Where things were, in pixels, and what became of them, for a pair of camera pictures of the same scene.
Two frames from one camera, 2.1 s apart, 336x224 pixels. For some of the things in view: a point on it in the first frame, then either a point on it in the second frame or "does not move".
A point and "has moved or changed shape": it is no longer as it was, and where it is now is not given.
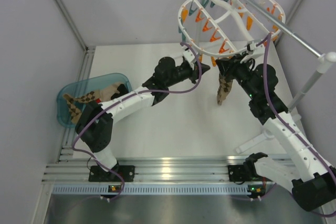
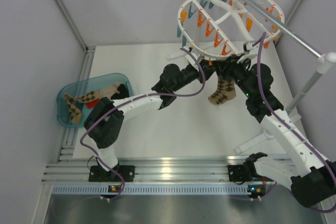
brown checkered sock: [224, 86] has moved or changed shape
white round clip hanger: [229, 20] does not move
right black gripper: [228, 67] does not move
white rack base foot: [265, 135] does not move
